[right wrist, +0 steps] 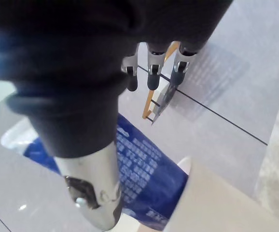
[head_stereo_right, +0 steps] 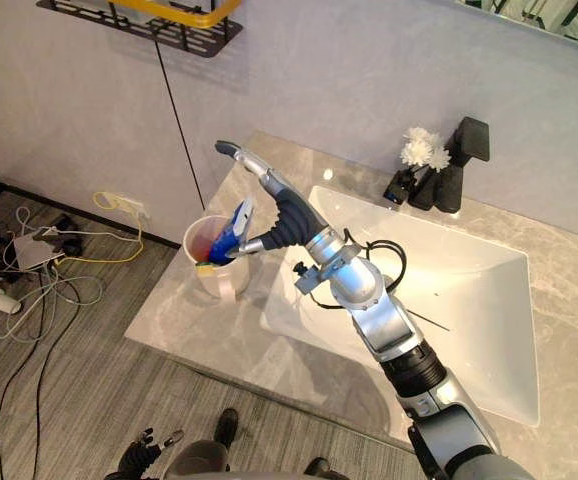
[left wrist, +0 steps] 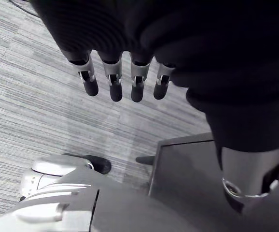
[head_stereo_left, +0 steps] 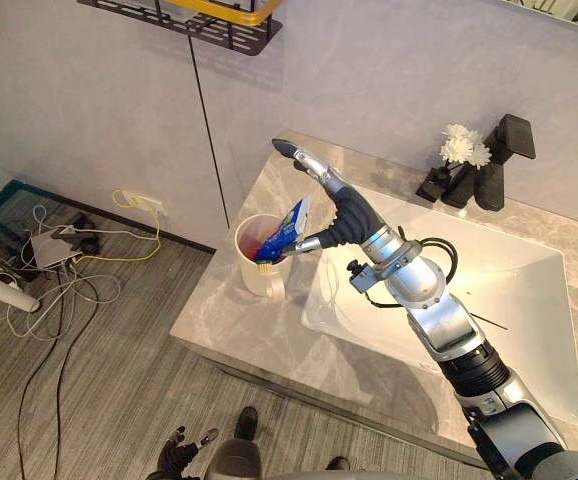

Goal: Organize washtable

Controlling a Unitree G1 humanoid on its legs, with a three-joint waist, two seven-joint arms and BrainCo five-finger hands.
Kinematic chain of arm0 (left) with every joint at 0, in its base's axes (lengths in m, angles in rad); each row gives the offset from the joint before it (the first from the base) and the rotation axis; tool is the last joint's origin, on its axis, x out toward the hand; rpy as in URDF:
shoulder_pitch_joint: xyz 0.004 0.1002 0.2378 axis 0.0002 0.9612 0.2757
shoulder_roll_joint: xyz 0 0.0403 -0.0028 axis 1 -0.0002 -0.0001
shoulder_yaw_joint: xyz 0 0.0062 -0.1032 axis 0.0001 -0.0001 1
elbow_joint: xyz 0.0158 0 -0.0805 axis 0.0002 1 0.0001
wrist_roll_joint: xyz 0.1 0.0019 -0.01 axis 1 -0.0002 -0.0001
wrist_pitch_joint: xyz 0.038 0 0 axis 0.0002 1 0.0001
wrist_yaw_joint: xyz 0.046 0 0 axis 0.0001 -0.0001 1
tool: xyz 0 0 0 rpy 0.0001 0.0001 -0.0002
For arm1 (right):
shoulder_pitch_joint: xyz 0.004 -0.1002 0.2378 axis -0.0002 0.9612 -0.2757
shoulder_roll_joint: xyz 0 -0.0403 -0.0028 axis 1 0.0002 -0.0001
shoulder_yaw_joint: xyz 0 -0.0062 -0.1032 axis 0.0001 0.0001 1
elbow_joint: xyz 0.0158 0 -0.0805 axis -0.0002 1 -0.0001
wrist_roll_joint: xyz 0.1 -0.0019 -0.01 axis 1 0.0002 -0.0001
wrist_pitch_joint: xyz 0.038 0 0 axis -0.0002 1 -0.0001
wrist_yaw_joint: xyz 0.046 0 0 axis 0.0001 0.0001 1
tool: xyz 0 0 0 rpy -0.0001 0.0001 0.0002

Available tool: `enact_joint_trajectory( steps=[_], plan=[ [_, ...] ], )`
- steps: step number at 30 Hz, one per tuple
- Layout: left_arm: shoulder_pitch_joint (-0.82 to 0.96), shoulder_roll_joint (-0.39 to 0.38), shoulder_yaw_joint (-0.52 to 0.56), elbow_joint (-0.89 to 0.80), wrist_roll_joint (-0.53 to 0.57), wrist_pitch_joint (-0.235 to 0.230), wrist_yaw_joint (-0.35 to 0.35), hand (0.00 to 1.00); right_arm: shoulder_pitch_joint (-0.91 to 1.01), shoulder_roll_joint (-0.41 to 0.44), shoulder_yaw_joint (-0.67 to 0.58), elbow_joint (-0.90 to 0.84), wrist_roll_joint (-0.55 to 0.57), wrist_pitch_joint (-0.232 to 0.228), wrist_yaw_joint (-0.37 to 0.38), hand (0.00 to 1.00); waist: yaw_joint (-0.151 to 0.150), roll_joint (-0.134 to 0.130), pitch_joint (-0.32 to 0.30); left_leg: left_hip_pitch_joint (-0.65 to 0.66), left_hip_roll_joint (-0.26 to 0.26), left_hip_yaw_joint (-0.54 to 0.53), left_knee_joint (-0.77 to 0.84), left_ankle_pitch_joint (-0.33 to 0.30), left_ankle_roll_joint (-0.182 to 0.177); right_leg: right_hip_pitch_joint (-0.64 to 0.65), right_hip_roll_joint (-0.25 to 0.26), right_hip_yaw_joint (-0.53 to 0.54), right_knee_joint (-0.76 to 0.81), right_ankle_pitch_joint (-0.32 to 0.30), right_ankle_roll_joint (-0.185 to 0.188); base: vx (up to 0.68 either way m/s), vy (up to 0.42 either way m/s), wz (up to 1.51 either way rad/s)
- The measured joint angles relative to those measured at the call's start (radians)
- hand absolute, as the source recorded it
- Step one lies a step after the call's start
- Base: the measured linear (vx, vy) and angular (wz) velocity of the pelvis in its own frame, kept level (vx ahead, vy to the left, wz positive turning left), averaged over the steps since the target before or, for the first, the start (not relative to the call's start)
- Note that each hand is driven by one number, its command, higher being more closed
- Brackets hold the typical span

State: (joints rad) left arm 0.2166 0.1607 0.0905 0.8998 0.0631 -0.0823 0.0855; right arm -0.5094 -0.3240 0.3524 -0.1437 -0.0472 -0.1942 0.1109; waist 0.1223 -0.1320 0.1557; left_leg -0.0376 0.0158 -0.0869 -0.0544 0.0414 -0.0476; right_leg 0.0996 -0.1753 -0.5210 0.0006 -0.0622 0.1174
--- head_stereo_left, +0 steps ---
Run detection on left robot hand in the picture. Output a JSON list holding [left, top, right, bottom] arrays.
[[146, 425, 220, 480]]

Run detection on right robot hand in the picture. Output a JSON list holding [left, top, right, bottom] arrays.
[[272, 138, 389, 258]]

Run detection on blue toothpaste tube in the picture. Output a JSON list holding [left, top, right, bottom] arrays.
[[255, 194, 313, 264]]

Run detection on black square vase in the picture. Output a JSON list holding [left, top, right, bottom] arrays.
[[415, 166, 451, 203]]

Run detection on white cup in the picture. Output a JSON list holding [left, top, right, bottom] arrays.
[[233, 211, 293, 301]]

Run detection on white artificial flowers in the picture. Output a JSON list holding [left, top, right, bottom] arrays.
[[438, 123, 493, 171]]

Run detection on black faucet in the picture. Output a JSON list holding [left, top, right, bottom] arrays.
[[472, 113, 538, 212]]

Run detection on thin black stick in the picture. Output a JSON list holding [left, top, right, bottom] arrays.
[[470, 311, 511, 332]]

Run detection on white sink basin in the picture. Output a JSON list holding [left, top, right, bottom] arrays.
[[300, 183, 578, 424]]

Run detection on white power strip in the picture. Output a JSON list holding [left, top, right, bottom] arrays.
[[0, 263, 43, 314]]

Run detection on grey router box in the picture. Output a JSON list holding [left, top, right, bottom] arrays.
[[29, 231, 83, 269]]

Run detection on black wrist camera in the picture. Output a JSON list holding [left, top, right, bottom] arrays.
[[346, 259, 376, 292]]

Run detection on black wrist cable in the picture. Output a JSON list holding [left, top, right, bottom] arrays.
[[396, 225, 459, 284]]

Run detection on black floor cable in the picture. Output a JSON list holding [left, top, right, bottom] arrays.
[[16, 259, 101, 480]]

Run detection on yellow cable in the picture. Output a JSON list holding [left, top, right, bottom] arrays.
[[75, 188, 163, 265]]

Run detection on white wall outlet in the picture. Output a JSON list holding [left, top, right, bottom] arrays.
[[127, 191, 166, 217]]

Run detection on black metal wall shelf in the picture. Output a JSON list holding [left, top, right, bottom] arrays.
[[75, 0, 285, 57]]

